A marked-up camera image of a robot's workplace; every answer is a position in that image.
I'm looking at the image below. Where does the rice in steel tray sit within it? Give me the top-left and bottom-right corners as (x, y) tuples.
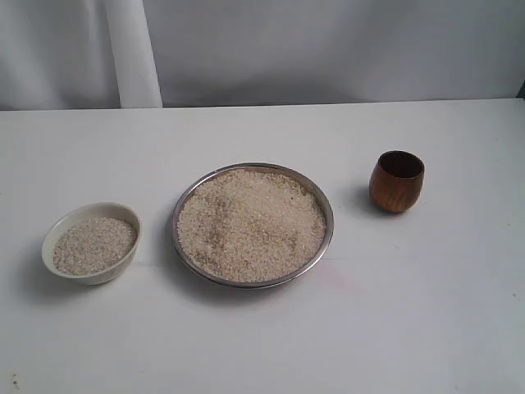
(175, 168), (326, 283)

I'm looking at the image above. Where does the round steel tray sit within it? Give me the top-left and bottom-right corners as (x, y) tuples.
(170, 163), (334, 290)

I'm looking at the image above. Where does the white ceramic bowl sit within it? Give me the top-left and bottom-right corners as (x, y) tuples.
(41, 202), (141, 286)

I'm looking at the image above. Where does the white backdrop curtain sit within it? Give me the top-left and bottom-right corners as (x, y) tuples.
(1, 1), (524, 110)

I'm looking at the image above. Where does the brown wooden cup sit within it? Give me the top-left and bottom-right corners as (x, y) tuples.
(368, 150), (425, 213)

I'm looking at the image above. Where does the uncooked white rice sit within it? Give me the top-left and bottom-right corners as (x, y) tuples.
(53, 217), (138, 276)

